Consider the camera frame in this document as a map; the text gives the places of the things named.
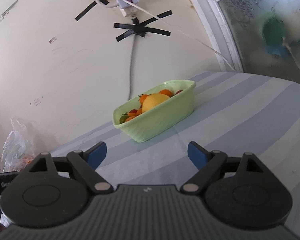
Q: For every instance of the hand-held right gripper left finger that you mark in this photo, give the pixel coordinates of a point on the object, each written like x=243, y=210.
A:
x=98, y=152

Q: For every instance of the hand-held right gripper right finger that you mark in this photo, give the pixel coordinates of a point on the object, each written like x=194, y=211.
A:
x=197, y=155

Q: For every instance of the light green plastic basin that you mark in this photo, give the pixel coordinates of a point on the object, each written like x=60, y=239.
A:
x=160, y=120

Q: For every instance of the orange persimmon with dark calyx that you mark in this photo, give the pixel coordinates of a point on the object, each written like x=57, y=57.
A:
x=144, y=98

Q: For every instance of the small green citrus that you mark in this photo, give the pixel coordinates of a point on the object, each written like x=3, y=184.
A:
x=122, y=119

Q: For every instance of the small orange tangerine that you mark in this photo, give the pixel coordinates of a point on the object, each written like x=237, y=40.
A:
x=139, y=112
x=130, y=118
x=165, y=91

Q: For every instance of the clear plastic bag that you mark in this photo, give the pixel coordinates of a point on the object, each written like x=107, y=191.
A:
x=17, y=140

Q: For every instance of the red cherry tomato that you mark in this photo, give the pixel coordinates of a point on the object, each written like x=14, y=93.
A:
x=133, y=111
x=179, y=92

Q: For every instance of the blue grey striped sheet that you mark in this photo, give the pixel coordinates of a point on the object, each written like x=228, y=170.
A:
x=240, y=105

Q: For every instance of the large yellow citrus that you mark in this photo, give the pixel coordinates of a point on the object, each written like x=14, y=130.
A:
x=153, y=102

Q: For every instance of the clear tape scrap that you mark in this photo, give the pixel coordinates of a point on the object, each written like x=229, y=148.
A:
x=52, y=40
x=36, y=101

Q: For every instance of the frosted floral window glass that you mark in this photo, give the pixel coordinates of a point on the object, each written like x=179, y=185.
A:
x=252, y=42

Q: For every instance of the black tape cross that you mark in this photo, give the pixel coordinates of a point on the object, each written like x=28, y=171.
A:
x=140, y=28

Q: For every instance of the green blue blurred object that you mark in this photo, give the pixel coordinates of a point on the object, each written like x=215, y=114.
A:
x=273, y=35

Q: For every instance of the white window frame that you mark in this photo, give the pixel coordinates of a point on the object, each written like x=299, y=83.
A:
x=215, y=17

